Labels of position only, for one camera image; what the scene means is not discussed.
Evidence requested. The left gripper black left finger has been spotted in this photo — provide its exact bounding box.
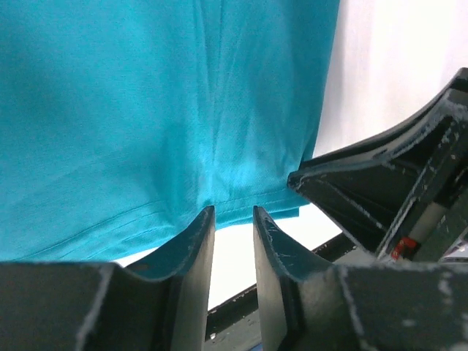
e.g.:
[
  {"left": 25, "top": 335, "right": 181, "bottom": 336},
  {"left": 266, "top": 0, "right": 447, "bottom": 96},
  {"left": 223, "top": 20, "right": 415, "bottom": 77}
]
[{"left": 127, "top": 205, "right": 215, "bottom": 350}]

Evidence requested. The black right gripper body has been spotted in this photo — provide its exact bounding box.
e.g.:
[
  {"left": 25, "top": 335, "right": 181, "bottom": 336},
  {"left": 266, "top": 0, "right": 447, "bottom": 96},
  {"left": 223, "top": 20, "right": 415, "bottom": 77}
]
[{"left": 287, "top": 68, "right": 467, "bottom": 260}]

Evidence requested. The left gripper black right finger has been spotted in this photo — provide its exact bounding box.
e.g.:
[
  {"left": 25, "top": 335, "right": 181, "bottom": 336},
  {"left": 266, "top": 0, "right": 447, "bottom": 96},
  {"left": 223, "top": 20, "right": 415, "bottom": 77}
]
[{"left": 253, "top": 206, "right": 331, "bottom": 350}]

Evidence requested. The teal t-shirt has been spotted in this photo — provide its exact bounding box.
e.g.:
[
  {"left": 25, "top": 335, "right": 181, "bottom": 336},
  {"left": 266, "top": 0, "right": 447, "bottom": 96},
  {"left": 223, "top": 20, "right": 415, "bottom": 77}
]
[{"left": 1, "top": 1, "right": 339, "bottom": 261}]

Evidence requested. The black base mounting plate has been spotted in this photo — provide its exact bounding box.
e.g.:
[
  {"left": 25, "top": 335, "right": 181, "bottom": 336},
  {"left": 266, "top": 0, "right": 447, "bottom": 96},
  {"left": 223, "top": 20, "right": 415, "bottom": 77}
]
[{"left": 204, "top": 230, "right": 357, "bottom": 350}]

